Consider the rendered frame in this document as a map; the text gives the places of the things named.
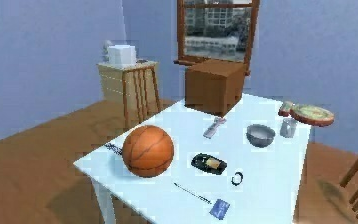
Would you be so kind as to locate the grey remote control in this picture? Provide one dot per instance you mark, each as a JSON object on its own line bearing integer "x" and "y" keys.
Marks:
{"x": 213, "y": 127}

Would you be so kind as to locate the wooden slatted chair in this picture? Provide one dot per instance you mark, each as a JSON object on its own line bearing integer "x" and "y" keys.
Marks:
{"x": 357, "y": 186}
{"x": 141, "y": 95}

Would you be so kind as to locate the brown cardboard box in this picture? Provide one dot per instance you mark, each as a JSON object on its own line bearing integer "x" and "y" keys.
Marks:
{"x": 213, "y": 87}

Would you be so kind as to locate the orange basketball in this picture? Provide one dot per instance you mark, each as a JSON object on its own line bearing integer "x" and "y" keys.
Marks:
{"x": 148, "y": 150}

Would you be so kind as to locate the black tray with sponge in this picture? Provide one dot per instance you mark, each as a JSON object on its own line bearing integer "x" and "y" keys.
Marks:
{"x": 209, "y": 164}

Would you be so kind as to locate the dark small object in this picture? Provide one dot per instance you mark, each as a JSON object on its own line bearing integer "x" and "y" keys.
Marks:
{"x": 141, "y": 61}

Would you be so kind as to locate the cream chest of drawers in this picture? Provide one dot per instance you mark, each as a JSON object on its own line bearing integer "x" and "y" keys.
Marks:
{"x": 117, "y": 85}

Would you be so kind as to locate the white table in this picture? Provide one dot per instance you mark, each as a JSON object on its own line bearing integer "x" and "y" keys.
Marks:
{"x": 173, "y": 186}

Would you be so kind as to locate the white box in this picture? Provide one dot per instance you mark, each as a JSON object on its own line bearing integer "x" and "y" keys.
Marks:
{"x": 121, "y": 55}

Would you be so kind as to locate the thin black pen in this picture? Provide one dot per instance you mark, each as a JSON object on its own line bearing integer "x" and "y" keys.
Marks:
{"x": 192, "y": 193}

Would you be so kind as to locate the grey metal bowl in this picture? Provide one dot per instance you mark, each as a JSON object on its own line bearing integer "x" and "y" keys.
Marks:
{"x": 260, "y": 136}

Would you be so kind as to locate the wooden framed window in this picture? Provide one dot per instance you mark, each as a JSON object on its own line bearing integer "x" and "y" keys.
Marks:
{"x": 217, "y": 30}

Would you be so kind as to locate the blue credit card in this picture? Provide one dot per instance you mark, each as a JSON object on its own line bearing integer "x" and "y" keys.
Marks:
{"x": 219, "y": 209}

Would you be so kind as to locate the bread slice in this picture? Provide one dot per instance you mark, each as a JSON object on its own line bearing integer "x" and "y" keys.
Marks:
{"x": 284, "y": 109}

